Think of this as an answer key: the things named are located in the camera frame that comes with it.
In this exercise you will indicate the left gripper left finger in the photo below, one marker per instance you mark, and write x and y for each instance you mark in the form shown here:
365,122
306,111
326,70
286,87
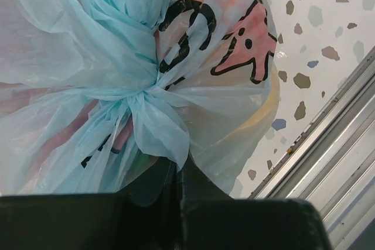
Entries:
139,216

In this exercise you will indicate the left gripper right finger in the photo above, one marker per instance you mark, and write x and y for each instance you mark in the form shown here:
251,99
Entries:
211,219

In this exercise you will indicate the blue plastic bag with fruit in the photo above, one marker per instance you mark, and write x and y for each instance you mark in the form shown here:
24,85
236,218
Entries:
93,92

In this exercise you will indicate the aluminium front rail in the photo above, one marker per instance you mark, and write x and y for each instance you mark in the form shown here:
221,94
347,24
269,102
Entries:
331,164

